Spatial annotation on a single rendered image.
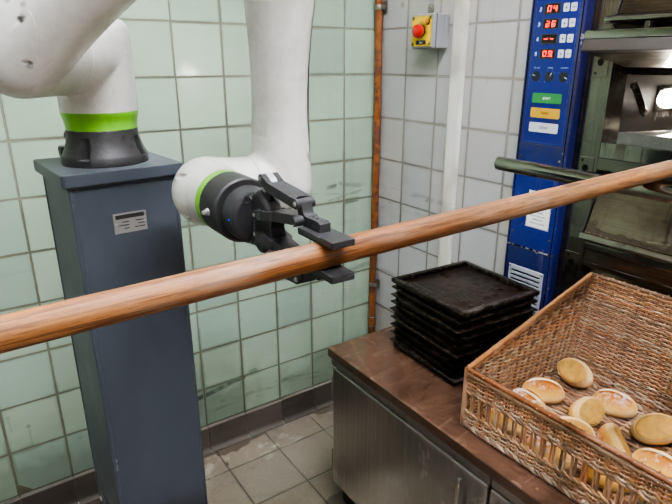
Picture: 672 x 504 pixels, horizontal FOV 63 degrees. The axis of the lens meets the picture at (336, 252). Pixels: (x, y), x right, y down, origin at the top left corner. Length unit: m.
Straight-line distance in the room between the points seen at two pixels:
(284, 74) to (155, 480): 0.86
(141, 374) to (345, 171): 1.22
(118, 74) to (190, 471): 0.82
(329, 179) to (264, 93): 1.20
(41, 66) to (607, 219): 1.28
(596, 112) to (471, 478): 0.94
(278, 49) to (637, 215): 1.00
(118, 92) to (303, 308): 1.33
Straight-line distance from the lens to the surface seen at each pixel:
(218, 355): 2.06
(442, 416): 1.38
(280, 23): 0.88
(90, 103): 1.03
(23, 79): 0.91
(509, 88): 1.72
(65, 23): 0.86
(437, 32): 1.85
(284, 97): 0.89
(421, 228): 0.66
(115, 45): 1.03
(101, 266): 1.04
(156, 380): 1.17
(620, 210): 1.56
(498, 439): 1.30
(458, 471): 1.36
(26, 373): 1.89
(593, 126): 1.57
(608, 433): 1.32
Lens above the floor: 1.37
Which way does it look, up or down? 19 degrees down
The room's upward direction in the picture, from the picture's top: straight up
